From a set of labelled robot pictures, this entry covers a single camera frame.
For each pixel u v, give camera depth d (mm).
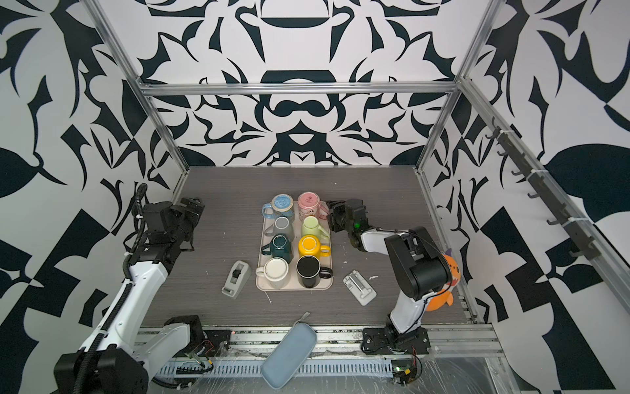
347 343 759
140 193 574
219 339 748
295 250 931
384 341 742
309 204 944
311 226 892
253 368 712
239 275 832
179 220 670
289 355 700
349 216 772
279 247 830
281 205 922
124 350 403
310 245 853
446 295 480
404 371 713
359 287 830
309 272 799
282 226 894
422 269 482
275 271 814
